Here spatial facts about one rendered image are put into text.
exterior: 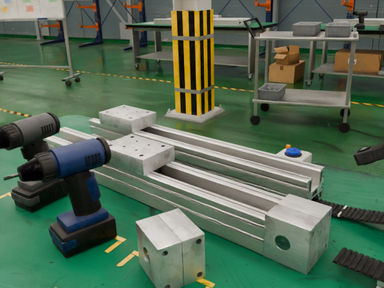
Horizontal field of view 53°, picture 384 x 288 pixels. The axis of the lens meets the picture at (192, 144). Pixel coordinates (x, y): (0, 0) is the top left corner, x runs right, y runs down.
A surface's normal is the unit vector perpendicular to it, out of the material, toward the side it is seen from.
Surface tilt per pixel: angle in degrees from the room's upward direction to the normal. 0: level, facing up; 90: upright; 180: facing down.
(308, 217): 0
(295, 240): 90
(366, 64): 90
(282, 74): 90
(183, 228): 0
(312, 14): 90
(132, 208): 0
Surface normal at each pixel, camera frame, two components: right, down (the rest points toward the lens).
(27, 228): -0.03, -0.93
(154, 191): -0.64, 0.30
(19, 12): -0.22, 0.36
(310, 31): -0.45, 0.33
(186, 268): 0.48, 0.30
